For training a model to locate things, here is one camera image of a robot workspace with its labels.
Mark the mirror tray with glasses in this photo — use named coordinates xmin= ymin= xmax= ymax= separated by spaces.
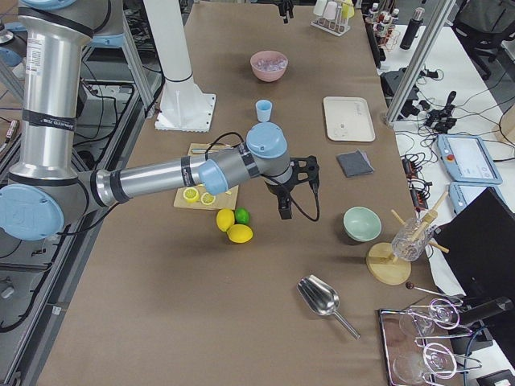
xmin=377 ymin=298 xmax=482 ymax=385

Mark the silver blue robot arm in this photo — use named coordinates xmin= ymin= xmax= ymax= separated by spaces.
xmin=1 ymin=1 xmax=293 ymax=240

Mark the light blue cup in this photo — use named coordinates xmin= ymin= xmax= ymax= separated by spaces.
xmin=255 ymin=100 xmax=273 ymax=122

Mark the clear textured glass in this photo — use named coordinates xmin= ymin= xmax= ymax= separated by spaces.
xmin=391 ymin=218 xmax=435 ymax=261

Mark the yellow lemon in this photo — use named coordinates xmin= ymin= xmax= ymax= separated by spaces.
xmin=216 ymin=208 xmax=235 ymax=232
xmin=227 ymin=224 xmax=253 ymax=244

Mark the pink bowl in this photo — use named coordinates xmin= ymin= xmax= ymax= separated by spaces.
xmin=249 ymin=51 xmax=289 ymax=83

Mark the black camera cable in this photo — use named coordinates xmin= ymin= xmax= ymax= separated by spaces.
xmin=287 ymin=183 xmax=322 ymax=222

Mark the green lime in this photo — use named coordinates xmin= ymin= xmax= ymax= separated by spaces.
xmin=234 ymin=207 xmax=250 ymax=225

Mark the clear ice cubes pile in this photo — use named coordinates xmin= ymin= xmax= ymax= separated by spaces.
xmin=253 ymin=56 xmax=288 ymax=72

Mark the wooden cutting board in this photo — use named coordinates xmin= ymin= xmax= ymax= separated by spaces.
xmin=173 ymin=142 xmax=239 ymax=211

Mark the blue teach pendant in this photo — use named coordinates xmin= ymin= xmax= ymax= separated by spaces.
xmin=436 ymin=134 xmax=503 ymax=185
xmin=448 ymin=182 xmax=503 ymax=215

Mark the cream rabbit tray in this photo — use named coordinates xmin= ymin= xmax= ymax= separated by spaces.
xmin=323 ymin=96 xmax=376 ymax=142

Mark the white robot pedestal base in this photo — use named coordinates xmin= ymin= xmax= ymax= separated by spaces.
xmin=144 ymin=0 xmax=216 ymax=133

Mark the black monitor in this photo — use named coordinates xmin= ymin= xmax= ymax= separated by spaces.
xmin=435 ymin=187 xmax=514 ymax=300

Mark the wooden cup tree stand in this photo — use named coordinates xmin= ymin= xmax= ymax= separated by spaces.
xmin=366 ymin=191 xmax=449 ymax=285

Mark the black thermos bottle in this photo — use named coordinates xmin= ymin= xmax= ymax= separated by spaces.
xmin=399 ymin=7 xmax=425 ymax=50

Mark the mint green bowl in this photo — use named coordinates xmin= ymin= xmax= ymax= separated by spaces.
xmin=343 ymin=207 xmax=382 ymax=242

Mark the steel ice scoop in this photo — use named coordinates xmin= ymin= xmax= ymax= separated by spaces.
xmin=297 ymin=274 xmax=361 ymax=339

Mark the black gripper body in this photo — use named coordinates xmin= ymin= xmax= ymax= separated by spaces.
xmin=277 ymin=0 xmax=294 ymax=17
xmin=263 ymin=175 xmax=291 ymax=209

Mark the lemon half slice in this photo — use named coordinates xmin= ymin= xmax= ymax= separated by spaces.
xmin=183 ymin=187 xmax=200 ymax=203
xmin=200 ymin=192 xmax=216 ymax=206

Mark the aluminium frame post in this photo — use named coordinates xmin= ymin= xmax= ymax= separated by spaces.
xmin=385 ymin=0 xmax=455 ymax=127

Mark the grey folded cloth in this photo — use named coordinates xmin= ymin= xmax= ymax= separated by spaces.
xmin=336 ymin=150 xmax=374 ymax=178

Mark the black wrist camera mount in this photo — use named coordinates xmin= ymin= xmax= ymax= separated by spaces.
xmin=288 ymin=155 xmax=319 ymax=192

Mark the white cup rack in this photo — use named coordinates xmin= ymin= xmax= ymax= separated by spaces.
xmin=311 ymin=0 xmax=355 ymax=37

